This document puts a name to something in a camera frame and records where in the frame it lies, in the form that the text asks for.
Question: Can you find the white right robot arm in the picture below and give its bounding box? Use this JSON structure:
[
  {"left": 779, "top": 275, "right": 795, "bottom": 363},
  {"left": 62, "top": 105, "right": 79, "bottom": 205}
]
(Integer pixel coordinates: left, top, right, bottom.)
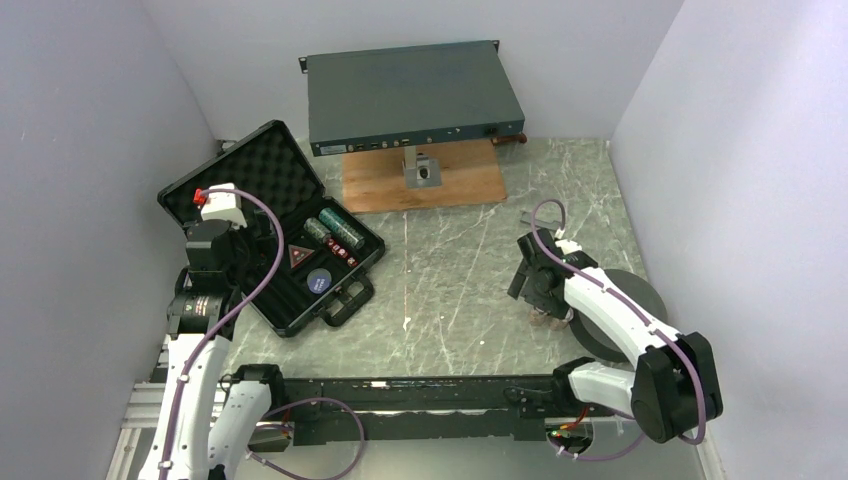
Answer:
[{"left": 508, "top": 229, "right": 724, "bottom": 443}]

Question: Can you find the grey rack server unit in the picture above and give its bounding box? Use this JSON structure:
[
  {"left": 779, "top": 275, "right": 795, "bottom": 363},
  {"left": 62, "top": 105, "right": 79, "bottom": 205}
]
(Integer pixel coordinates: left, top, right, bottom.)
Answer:
[{"left": 301, "top": 40, "right": 525, "bottom": 156}]

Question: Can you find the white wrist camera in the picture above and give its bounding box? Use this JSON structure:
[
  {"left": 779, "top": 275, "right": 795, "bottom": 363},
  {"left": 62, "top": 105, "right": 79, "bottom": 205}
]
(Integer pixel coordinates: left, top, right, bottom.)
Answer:
[
  {"left": 553, "top": 228, "right": 583, "bottom": 256},
  {"left": 193, "top": 182, "right": 247, "bottom": 229}
]

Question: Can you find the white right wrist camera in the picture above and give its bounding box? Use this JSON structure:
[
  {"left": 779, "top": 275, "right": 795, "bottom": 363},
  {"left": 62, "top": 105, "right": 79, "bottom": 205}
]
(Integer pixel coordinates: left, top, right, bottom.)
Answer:
[{"left": 553, "top": 228, "right": 583, "bottom": 256}]

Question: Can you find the wooden board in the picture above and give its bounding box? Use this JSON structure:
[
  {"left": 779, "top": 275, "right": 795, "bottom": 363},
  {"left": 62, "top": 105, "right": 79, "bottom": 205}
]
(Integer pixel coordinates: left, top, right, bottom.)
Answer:
[{"left": 341, "top": 140, "right": 507, "bottom": 213}]

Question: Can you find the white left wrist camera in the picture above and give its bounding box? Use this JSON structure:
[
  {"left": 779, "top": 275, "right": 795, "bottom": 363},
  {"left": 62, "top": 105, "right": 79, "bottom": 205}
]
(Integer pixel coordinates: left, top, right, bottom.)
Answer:
[{"left": 193, "top": 182, "right": 247, "bottom": 229}]

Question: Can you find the green poker chip stack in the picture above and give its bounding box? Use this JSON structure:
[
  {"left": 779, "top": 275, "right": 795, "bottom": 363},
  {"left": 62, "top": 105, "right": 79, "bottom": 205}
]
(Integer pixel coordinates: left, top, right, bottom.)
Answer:
[{"left": 319, "top": 207, "right": 349, "bottom": 239}]

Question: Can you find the large grey spool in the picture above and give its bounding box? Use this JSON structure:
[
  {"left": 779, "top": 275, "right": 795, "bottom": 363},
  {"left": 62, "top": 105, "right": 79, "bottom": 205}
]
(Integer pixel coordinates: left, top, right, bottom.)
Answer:
[{"left": 570, "top": 269, "right": 668, "bottom": 363}]

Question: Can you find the metal stand bracket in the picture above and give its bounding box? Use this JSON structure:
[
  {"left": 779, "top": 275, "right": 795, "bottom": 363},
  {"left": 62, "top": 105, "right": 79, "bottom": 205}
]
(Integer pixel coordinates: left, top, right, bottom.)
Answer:
[{"left": 403, "top": 146, "right": 442, "bottom": 189}]

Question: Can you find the orange poker chip stack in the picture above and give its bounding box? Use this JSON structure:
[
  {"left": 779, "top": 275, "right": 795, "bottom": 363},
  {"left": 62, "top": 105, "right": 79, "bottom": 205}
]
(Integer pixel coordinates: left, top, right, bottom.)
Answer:
[
  {"left": 548, "top": 318, "right": 570, "bottom": 331},
  {"left": 528, "top": 312, "right": 550, "bottom": 327}
]

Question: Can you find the black poker set case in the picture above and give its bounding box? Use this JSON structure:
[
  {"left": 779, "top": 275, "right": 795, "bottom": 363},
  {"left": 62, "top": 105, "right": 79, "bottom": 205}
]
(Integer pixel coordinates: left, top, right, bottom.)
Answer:
[{"left": 157, "top": 120, "right": 385, "bottom": 337}]

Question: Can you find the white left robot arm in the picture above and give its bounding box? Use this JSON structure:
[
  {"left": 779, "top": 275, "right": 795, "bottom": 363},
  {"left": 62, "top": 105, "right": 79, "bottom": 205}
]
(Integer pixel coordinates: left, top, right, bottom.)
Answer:
[{"left": 138, "top": 220, "right": 288, "bottom": 479}]

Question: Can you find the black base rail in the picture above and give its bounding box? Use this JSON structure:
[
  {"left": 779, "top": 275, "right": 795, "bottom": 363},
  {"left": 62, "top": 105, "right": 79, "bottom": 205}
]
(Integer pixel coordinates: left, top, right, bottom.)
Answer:
[{"left": 260, "top": 374, "right": 612, "bottom": 446}]

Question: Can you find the black triangular all-in button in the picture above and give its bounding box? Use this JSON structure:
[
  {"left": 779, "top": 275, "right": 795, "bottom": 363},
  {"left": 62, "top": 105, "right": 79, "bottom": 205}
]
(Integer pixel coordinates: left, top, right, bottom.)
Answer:
[{"left": 287, "top": 244, "right": 315, "bottom": 270}]

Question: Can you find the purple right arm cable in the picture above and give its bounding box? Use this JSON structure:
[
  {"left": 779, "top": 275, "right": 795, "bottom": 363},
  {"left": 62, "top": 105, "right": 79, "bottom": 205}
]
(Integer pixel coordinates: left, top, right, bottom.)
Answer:
[{"left": 529, "top": 199, "right": 709, "bottom": 464}]

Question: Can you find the blue small blind button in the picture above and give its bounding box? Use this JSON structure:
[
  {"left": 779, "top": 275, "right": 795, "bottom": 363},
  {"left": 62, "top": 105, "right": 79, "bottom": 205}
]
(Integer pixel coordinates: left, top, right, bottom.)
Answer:
[{"left": 306, "top": 268, "right": 333, "bottom": 295}]

